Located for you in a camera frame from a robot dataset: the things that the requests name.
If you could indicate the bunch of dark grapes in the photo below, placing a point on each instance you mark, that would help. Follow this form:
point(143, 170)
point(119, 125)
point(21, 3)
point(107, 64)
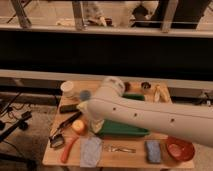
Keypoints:
point(127, 86)

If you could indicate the silver fork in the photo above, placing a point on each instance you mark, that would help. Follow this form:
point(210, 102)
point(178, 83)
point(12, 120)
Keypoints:
point(111, 148)

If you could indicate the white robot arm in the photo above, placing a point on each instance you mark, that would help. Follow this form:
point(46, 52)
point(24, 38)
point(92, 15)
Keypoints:
point(190, 123)

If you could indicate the apple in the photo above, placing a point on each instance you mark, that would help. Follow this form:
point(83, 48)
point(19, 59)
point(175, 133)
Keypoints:
point(79, 127)

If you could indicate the small metal cup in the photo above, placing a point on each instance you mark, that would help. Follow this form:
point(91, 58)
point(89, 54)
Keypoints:
point(145, 85)

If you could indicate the red bowl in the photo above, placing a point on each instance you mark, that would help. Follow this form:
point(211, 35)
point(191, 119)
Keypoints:
point(180, 150)

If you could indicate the black rectangular block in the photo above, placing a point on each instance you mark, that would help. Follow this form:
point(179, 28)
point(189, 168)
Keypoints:
point(68, 108)

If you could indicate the blue sponge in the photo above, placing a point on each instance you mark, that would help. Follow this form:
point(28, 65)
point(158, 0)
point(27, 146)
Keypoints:
point(153, 151)

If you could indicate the orange carrot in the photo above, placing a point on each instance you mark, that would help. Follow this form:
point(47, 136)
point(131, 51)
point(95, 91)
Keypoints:
point(67, 149)

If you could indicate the green plastic tray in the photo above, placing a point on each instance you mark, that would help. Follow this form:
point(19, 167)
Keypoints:
point(112, 128)

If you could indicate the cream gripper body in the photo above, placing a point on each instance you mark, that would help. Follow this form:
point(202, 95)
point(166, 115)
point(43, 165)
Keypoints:
point(96, 126)

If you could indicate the grey folded cloth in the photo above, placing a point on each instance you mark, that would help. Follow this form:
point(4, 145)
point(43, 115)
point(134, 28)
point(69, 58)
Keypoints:
point(90, 153)

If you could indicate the blue grey cup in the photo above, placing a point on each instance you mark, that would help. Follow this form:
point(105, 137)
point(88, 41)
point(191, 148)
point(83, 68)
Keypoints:
point(85, 95)

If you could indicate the black handled brush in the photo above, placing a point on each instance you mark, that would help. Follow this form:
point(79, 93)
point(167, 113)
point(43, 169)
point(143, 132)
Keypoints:
point(56, 139)

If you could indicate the yellow banana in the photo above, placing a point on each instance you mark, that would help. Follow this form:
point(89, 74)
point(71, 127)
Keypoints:
point(160, 94)

